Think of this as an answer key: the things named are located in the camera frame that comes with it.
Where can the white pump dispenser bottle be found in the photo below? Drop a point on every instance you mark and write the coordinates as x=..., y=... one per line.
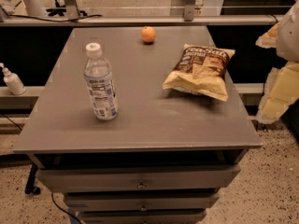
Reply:
x=12, y=81

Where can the grey drawer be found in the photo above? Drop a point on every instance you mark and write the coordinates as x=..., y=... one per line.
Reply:
x=142, y=201
x=130, y=179
x=149, y=217

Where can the clear plastic water bottle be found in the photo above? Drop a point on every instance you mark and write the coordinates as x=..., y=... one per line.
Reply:
x=99, y=81

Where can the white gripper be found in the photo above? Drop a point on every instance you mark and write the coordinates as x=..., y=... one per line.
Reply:
x=289, y=37

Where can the orange fruit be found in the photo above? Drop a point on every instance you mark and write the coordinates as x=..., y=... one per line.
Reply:
x=148, y=34

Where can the bottom grey drawer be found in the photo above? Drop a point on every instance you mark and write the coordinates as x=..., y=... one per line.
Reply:
x=149, y=217

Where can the top grey drawer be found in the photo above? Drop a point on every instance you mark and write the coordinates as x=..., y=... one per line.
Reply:
x=130, y=179

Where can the grey drawer cabinet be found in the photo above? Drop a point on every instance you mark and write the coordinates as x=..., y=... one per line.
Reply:
x=155, y=127

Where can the middle grey drawer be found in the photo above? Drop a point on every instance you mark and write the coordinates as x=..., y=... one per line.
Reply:
x=142, y=201

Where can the brown chip bag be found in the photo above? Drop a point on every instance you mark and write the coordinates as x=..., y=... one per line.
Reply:
x=201, y=71

